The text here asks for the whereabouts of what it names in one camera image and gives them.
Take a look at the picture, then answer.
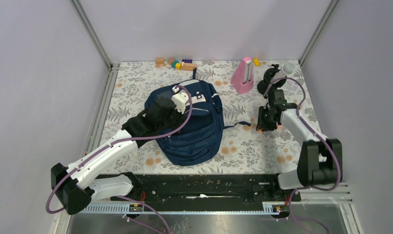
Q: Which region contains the navy blue student backpack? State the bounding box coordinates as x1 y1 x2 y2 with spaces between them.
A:
144 68 252 167

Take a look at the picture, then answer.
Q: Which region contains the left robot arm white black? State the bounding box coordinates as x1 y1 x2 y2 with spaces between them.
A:
46 93 192 215

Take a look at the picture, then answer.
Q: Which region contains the floral patterned table mat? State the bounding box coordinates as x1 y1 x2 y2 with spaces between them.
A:
101 60 301 174

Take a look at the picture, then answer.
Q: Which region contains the black stand with white tube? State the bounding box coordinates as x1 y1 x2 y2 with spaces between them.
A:
257 62 296 95

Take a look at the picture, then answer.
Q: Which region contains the pink metronome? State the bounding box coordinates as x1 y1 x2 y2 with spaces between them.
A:
231 57 254 95

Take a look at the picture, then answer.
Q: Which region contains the teal wooden block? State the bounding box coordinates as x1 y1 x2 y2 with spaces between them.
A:
172 60 180 68

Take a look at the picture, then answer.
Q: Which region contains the long tan wooden block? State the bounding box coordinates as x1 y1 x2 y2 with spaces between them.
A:
180 63 197 71

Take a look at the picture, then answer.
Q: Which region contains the tan wooden cube block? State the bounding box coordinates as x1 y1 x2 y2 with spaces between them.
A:
155 58 165 65

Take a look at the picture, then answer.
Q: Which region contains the round tan wooden block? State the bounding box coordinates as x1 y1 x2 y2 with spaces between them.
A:
167 58 175 65

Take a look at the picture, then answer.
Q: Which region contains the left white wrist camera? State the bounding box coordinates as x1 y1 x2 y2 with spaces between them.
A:
171 88 189 114

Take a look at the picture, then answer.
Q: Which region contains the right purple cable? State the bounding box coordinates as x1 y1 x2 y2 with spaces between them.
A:
263 77 342 192

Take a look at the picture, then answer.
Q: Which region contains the purple cable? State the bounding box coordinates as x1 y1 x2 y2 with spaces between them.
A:
263 77 342 192
45 85 193 215

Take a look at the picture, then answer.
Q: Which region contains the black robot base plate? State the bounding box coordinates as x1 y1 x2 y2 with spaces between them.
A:
110 173 301 213

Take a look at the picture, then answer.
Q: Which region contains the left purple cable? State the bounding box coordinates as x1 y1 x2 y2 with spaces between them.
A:
45 85 193 215

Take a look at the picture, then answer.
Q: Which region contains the slotted grey cable duct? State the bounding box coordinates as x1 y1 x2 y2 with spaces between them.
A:
80 202 280 215

